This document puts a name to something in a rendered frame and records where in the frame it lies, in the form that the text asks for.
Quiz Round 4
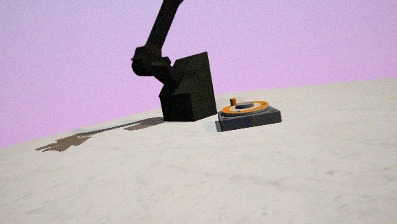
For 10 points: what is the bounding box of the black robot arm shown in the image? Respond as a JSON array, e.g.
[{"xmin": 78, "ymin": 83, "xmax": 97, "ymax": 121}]
[{"xmin": 131, "ymin": 0, "xmax": 185, "ymax": 90}]

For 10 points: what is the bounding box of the orange round plate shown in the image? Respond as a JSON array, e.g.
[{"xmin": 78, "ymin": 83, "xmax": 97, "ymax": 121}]
[{"xmin": 222, "ymin": 98, "xmax": 269, "ymax": 116}]

